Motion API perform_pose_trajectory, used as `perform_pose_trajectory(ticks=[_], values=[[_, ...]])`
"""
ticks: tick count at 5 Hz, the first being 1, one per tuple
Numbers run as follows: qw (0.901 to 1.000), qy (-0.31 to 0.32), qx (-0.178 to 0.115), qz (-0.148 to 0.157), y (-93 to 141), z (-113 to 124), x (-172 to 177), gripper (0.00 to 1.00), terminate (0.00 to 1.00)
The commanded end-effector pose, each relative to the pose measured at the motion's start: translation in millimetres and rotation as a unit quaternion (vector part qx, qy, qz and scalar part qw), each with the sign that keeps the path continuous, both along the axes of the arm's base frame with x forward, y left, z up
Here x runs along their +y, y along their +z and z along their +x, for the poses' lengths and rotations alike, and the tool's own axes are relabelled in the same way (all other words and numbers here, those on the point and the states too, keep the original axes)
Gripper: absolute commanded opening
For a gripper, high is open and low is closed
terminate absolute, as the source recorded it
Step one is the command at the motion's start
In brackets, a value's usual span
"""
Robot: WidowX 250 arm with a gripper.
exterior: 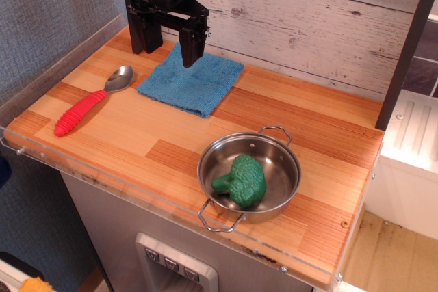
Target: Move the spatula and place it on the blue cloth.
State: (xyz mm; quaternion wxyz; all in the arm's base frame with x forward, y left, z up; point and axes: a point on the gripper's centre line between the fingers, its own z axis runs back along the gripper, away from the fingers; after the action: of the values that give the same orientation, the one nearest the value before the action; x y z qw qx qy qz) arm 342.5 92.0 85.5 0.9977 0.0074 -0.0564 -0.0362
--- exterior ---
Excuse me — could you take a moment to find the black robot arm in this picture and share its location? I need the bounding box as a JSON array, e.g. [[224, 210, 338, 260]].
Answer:
[[125, 0, 209, 68]]

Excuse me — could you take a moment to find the grey cabinet with dispenser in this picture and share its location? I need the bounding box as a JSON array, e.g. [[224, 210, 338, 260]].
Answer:
[[62, 174, 313, 291]]

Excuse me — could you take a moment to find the green toy broccoli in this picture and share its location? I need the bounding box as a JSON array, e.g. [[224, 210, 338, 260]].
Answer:
[[211, 155, 267, 208]]

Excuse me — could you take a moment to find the dark right shelf post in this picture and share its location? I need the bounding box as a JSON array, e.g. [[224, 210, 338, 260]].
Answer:
[[375, 0, 435, 131]]

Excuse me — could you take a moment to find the yellow object at corner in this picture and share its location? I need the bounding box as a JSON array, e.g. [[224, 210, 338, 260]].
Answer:
[[18, 278, 54, 292]]

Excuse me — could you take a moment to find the blue cloth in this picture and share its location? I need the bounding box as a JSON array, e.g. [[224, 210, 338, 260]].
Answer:
[[137, 43, 244, 118]]

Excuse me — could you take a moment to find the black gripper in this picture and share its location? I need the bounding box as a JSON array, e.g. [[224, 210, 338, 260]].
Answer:
[[128, 0, 209, 68]]

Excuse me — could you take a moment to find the white toy sink unit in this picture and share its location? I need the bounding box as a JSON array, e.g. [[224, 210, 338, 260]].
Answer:
[[365, 90, 437, 239]]

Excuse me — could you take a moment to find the red handled metal spoon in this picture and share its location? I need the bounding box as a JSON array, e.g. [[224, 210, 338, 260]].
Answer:
[[54, 65, 134, 137]]

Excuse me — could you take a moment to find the steel pot with handles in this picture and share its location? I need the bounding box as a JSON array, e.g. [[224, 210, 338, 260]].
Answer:
[[197, 127, 302, 233]]

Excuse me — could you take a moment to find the clear acrylic edge guard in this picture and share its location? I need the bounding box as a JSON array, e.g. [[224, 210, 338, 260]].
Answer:
[[0, 125, 383, 289]]

